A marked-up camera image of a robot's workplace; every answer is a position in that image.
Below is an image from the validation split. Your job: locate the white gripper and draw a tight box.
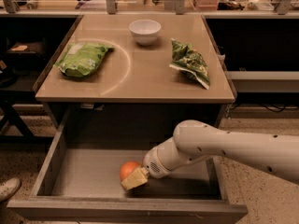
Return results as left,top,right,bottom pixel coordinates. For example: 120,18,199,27
121,147,170,190

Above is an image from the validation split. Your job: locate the white shoe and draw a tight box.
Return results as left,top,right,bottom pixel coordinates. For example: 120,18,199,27
0,177,21,202

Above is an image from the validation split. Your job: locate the orange fruit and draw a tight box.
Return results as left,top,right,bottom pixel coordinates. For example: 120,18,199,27
120,161,141,181

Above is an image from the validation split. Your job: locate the open grey top drawer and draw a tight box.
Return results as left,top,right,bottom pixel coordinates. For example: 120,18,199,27
8,105,247,224

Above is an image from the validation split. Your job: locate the light green snack bag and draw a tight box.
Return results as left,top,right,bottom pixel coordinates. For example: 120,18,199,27
54,42,113,77

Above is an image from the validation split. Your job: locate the grey drawer cabinet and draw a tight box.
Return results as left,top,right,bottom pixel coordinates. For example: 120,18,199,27
36,13,235,123

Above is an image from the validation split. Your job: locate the white bowl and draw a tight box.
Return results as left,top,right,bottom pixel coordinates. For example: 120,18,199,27
129,20,161,46

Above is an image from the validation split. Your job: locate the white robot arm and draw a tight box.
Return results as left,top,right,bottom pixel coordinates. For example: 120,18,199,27
120,120,299,190

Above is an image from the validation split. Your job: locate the dark green chip bag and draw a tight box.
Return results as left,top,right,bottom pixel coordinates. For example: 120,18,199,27
169,38,210,90

